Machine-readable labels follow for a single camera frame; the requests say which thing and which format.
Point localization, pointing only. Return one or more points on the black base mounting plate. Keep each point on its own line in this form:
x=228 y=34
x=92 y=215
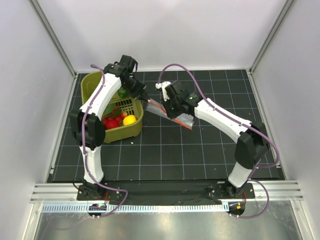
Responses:
x=166 y=192

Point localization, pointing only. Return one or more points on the olive green plastic basket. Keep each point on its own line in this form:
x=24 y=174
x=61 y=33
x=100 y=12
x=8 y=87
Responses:
x=130 y=105

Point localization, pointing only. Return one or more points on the green leaf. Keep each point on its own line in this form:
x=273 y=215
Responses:
x=112 y=110

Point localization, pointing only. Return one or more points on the dark green lime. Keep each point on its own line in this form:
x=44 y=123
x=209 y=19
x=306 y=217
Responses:
x=122 y=93

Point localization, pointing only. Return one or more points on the clear zip top bag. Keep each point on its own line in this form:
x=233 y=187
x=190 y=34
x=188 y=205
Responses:
x=185 y=120

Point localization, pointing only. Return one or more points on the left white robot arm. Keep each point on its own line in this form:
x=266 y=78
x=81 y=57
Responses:
x=86 y=122

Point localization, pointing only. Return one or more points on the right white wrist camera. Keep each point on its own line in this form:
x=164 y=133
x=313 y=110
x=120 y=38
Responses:
x=162 y=88

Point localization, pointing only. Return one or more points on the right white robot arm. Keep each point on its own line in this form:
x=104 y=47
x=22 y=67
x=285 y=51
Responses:
x=250 y=148

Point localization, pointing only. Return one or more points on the small pink peach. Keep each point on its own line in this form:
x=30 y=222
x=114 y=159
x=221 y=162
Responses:
x=123 y=115

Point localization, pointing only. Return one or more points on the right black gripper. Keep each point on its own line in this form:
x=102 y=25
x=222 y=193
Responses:
x=170 y=114

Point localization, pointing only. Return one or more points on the yellow lemon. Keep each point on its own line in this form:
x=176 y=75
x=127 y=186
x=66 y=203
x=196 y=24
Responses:
x=129 y=119

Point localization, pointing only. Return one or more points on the black grid mat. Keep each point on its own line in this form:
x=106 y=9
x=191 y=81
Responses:
x=164 y=150

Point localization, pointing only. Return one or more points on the slotted cable duct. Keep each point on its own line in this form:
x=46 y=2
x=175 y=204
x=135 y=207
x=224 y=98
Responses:
x=95 y=208

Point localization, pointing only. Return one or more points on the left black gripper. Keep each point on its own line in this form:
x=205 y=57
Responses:
x=140 y=88

